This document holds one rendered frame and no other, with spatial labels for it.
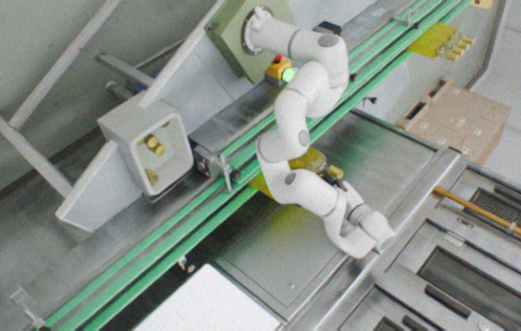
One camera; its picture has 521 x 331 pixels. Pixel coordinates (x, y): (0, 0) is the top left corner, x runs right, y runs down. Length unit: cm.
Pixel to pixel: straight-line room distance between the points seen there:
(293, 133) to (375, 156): 78
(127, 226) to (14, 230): 62
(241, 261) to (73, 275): 50
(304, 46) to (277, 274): 69
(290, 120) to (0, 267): 119
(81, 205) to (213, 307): 49
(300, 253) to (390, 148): 62
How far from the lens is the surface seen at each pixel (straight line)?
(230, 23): 132
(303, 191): 108
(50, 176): 151
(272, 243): 148
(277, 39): 132
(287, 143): 105
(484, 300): 150
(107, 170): 133
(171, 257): 140
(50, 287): 137
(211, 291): 141
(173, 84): 135
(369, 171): 173
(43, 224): 184
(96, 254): 137
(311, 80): 115
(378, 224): 123
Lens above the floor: 173
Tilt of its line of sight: 31 degrees down
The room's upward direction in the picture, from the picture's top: 121 degrees clockwise
